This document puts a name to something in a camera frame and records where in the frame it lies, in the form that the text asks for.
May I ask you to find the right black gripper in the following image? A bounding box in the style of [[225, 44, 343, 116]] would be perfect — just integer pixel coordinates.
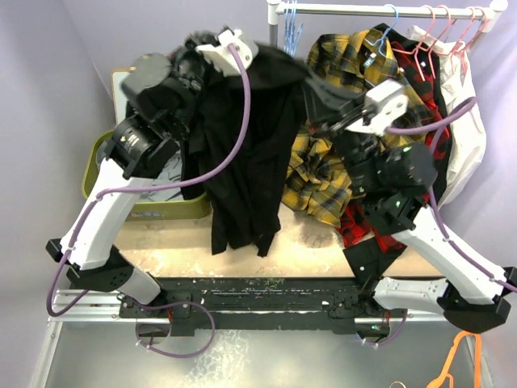
[[301, 70, 382, 192]]

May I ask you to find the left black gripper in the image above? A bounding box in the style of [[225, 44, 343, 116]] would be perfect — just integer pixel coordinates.
[[170, 34, 228, 137]]

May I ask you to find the black t-shirt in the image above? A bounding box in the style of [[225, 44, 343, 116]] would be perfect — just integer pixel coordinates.
[[182, 44, 308, 256]]

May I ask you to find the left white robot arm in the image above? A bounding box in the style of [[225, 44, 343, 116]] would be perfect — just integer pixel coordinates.
[[47, 30, 258, 317]]

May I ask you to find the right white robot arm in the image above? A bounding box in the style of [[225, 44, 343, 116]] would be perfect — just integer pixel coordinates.
[[302, 74, 516, 334]]

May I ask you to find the blue hanger holding plaid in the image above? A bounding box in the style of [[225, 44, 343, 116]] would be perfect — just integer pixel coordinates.
[[364, 4, 400, 57]]

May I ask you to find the yellow plaid shirt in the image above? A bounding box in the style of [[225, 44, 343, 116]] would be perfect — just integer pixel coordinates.
[[282, 27, 435, 227]]

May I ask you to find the grey shirt in bin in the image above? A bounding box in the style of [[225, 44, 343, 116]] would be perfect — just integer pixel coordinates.
[[140, 154, 183, 203]]

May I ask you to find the red black plaid shirt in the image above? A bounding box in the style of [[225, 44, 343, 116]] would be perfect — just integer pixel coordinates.
[[334, 23, 452, 254]]

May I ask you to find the pink hanger left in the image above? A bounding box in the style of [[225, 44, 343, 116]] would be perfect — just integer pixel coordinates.
[[411, 4, 440, 82]]

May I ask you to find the pink hanger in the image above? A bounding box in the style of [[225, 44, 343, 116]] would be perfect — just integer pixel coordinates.
[[411, 4, 440, 82], [450, 6, 485, 76], [427, 4, 455, 60]]

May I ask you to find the pink hanger right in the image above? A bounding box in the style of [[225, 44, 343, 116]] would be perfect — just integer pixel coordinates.
[[450, 6, 485, 76]]

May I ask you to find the pink hanger middle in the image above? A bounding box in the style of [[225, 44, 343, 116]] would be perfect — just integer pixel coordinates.
[[427, 4, 455, 60]]

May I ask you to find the white shirt on rack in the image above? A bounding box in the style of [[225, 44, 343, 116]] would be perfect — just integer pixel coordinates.
[[408, 25, 486, 206]]

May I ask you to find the orange plastic hanger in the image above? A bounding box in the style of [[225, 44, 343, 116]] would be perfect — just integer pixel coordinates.
[[427, 331, 483, 388]]

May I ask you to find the green plastic laundry bin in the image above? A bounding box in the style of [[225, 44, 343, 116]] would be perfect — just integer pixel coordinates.
[[82, 131, 211, 221]]

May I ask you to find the white metal clothes rack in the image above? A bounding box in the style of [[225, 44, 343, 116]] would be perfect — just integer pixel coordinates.
[[267, 1, 509, 46]]

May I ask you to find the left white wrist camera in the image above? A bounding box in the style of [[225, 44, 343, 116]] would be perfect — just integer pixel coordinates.
[[195, 29, 259, 77]]

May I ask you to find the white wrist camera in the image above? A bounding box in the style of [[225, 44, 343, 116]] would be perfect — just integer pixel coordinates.
[[195, 29, 259, 77], [346, 80, 409, 137]]

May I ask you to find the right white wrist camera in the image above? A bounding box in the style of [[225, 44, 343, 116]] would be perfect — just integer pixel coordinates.
[[346, 80, 409, 137]]

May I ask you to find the blue wire hangers bunch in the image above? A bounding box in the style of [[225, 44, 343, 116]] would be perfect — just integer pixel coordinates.
[[284, 1, 303, 57]]

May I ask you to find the small whiteboard yellow frame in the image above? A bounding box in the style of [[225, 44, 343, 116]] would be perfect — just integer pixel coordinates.
[[111, 69, 130, 124]]

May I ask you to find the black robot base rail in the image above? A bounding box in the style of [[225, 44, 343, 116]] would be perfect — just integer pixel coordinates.
[[116, 277, 405, 338]]

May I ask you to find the aluminium extrusion frame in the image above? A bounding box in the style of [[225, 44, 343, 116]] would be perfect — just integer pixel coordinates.
[[48, 289, 120, 323]]

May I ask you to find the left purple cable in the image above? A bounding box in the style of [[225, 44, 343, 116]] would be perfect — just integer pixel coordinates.
[[45, 44, 251, 359]]

